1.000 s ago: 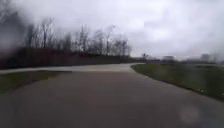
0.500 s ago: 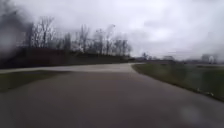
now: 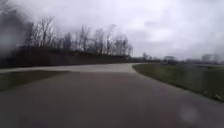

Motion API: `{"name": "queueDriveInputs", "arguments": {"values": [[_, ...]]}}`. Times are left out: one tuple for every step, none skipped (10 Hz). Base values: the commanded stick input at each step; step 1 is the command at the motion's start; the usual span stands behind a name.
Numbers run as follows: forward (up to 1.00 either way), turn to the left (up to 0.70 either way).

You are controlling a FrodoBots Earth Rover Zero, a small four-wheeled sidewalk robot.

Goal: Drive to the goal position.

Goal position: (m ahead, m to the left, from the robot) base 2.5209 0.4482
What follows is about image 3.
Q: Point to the distant buildings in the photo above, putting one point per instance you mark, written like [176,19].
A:
[193,60]

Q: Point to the grass area beside path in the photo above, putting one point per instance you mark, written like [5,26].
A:
[23,79]

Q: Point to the grass verge with slope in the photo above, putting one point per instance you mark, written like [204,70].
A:
[186,78]

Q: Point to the pale concrete path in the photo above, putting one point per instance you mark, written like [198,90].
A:
[86,68]

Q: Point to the row of bare trees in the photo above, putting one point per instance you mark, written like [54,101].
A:
[80,41]

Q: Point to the dark hedge bank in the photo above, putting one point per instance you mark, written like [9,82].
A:
[60,57]

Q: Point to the grey asphalt path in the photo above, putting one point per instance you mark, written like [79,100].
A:
[110,100]

